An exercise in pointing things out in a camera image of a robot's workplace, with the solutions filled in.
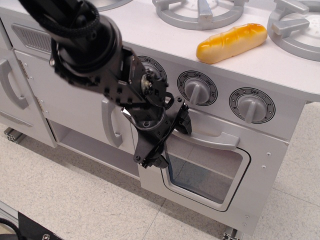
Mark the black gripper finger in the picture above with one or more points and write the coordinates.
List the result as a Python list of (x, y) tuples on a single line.
[(158, 161), (183, 124)]

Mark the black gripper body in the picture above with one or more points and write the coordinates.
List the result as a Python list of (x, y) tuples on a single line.
[(153, 134)]

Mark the grey oven door handle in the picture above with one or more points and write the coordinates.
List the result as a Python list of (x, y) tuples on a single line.
[(206, 135)]

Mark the white oven door with window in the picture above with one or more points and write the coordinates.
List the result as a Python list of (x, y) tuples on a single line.
[(229, 186)]

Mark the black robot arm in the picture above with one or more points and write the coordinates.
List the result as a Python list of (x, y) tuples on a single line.
[(87, 52)]

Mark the grey middle oven knob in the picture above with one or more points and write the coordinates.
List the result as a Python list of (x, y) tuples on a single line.
[(197, 88)]

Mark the grey oven knob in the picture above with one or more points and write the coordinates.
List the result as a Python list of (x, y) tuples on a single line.
[(148, 64), (197, 88), (251, 105)]

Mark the grey left oven knob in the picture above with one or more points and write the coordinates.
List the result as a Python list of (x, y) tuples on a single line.
[(148, 64)]

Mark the grey right oven knob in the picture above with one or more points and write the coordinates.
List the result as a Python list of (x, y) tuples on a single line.
[(251, 105)]

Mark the white cabinet door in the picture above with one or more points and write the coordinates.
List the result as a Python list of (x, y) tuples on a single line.
[(74, 114)]

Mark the white toy kitchen unit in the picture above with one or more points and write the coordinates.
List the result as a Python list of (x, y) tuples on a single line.
[(244, 69)]

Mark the yellow toy bread loaf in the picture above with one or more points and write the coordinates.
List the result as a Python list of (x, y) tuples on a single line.
[(233, 42)]

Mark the grey middle stove burner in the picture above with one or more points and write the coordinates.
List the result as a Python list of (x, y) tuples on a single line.
[(205, 20)]

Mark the grey stove burner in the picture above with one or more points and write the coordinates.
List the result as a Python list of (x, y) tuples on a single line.
[(294, 25), (205, 20)]

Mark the white left fridge door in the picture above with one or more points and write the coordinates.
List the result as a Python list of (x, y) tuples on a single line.
[(19, 109)]

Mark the grey right stove burner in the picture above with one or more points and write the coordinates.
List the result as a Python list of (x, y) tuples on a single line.
[(294, 25)]

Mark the grey vent grille panel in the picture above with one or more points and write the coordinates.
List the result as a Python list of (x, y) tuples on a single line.
[(33, 38)]

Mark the grey cabinet door handle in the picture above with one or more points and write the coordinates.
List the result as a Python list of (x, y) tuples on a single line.
[(114, 139)]

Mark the aluminium frame rail right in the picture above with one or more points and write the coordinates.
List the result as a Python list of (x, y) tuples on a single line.
[(232, 234)]

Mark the aluminium frame rail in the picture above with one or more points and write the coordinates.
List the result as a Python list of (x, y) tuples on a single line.
[(232, 234), (14, 135)]

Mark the aluminium frame rail left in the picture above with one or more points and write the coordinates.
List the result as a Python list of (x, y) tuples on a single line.
[(14, 135)]

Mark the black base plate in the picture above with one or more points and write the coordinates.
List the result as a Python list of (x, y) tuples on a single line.
[(33, 230)]

